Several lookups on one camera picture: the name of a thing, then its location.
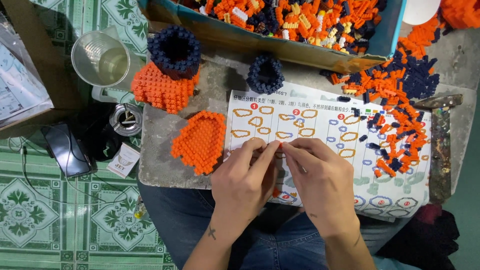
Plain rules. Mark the black pouch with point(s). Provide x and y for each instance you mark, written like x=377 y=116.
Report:
x=99 y=138

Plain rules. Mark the small orange brick piece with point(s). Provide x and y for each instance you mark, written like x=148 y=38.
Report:
x=280 y=144

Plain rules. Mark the yellow lighter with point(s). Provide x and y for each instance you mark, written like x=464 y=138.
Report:
x=140 y=210

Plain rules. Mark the lone orange brick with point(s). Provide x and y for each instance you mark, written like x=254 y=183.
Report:
x=276 y=192

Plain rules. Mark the flat orange brick panel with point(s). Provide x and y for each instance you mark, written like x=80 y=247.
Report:
x=198 y=142

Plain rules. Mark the pile of loose orange navy bricks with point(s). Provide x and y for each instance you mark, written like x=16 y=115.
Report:
x=397 y=97

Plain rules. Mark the black smartphone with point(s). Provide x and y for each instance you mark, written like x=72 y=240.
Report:
x=66 y=150

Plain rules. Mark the navy and orange brick model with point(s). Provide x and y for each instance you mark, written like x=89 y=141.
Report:
x=167 y=82

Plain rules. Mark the white round container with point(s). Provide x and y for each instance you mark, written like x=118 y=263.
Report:
x=420 y=10

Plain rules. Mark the clear plastic cup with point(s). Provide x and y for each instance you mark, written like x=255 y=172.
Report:
x=101 y=56

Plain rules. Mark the person's right hand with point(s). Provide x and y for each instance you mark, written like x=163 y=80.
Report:
x=324 y=187

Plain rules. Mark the white cigarette pack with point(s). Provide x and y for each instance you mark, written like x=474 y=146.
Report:
x=123 y=160

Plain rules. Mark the heap of mixed bricks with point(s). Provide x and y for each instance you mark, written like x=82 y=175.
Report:
x=300 y=18

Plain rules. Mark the printed paper instruction sheet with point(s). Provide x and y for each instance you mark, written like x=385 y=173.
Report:
x=322 y=120

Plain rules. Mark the orange brick build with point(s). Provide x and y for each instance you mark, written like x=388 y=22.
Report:
x=462 y=13

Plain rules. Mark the round metal ashtray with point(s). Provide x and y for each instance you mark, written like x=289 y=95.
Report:
x=126 y=119

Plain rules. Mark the clear plastic bag with papers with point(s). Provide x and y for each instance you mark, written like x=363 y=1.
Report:
x=18 y=82

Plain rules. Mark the open cardboard box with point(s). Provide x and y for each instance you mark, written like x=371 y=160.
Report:
x=240 y=37

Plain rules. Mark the dark red black cloth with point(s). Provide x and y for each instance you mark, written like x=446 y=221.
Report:
x=423 y=240

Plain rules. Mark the person's blue jeans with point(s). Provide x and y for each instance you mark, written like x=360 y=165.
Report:
x=277 y=243

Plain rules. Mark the person's left hand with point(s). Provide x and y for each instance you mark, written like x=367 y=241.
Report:
x=240 y=187

